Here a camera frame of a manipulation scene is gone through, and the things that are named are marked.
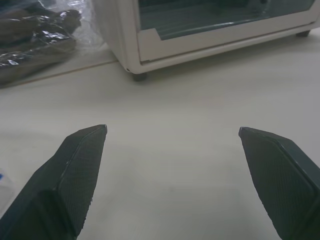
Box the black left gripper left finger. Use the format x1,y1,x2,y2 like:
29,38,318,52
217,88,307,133
0,124,109,240

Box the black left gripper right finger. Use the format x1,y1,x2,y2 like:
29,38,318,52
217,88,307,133
238,126,320,240

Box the white blue printed package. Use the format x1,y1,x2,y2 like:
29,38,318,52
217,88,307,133
0,167,16,211

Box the white toaster oven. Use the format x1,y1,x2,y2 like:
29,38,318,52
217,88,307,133
96,0,320,82

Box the clear plastic bag dark contents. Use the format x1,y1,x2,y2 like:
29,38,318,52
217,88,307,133
0,0,111,89

